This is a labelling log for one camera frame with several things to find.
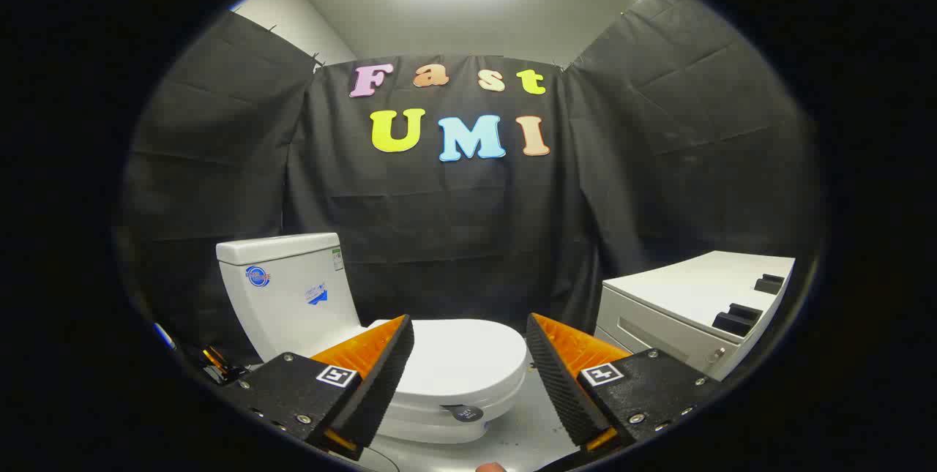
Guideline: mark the white toilet lid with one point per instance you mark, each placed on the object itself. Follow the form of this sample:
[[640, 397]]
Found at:
[[461, 355]]

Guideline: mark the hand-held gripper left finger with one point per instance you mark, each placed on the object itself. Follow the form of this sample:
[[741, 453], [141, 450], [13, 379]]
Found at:
[[381, 384]]

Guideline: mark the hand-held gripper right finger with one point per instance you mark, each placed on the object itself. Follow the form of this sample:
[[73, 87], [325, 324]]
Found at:
[[560, 384]]

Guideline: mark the white cabinet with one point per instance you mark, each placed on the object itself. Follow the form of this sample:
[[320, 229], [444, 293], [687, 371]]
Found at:
[[688, 289]]

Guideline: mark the orange and black clamp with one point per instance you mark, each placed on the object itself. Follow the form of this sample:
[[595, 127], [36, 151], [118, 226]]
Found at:
[[219, 366]]

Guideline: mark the white toilet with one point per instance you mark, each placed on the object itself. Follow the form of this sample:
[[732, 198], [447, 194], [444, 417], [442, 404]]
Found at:
[[285, 304]]

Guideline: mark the black backdrop cloth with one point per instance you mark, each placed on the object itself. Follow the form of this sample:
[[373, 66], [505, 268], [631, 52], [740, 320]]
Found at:
[[439, 223]]

